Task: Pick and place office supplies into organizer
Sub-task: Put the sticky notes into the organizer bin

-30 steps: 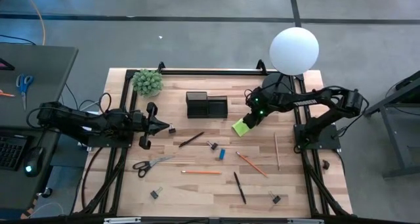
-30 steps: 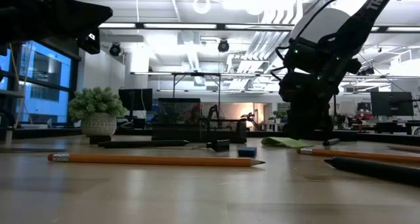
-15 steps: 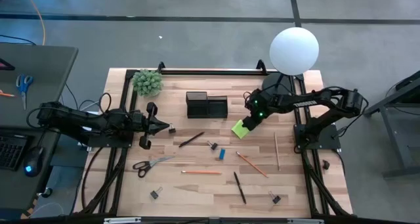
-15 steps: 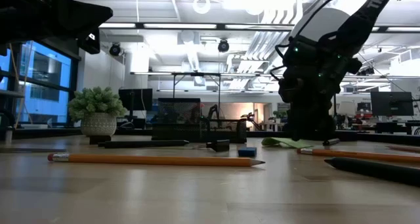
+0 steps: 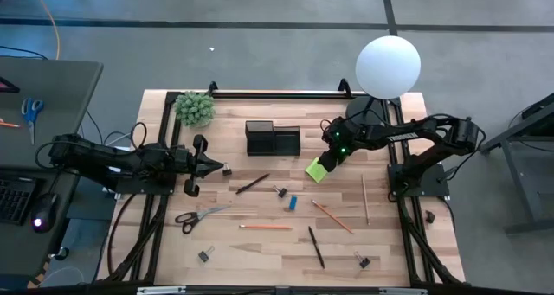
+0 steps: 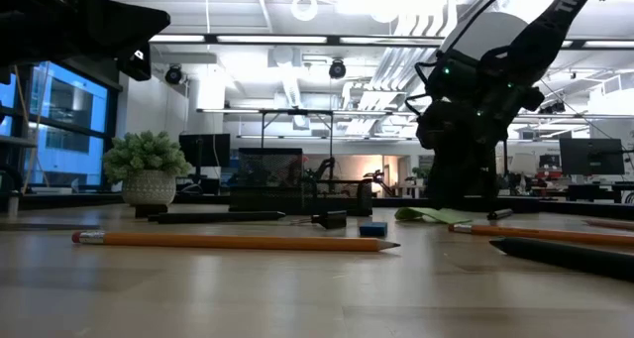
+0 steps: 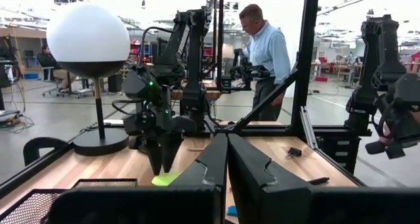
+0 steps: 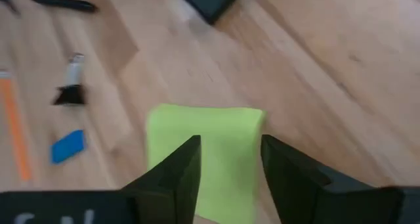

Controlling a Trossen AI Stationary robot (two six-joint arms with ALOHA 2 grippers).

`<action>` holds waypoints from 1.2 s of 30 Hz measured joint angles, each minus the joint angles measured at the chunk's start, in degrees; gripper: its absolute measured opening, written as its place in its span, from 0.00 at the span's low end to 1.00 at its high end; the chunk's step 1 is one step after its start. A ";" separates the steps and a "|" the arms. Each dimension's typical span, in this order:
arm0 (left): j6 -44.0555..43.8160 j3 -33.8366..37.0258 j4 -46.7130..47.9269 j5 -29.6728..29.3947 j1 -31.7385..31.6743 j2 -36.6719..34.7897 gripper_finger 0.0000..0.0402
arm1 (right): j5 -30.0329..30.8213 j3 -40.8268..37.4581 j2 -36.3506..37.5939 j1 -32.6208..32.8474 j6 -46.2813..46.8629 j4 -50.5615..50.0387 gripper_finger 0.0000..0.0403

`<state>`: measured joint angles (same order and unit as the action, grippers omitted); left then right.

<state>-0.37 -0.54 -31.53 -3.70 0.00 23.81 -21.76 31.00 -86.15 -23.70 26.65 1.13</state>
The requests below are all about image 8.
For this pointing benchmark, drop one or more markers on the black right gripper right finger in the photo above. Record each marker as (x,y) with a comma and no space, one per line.
(295,191)

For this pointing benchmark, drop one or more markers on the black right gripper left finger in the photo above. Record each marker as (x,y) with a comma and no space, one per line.
(170,184)

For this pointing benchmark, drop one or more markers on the green sticky note pad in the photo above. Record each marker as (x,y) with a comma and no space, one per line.
(226,145)

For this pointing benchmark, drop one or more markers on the blue eraser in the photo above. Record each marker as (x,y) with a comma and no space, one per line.
(68,146)

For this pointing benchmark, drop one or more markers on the black binder clip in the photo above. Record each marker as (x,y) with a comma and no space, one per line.
(70,94)

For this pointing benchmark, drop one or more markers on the orange pencil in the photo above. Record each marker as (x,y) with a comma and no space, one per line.
(15,132)

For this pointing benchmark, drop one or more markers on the black pen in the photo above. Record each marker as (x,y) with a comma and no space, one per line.
(64,2)

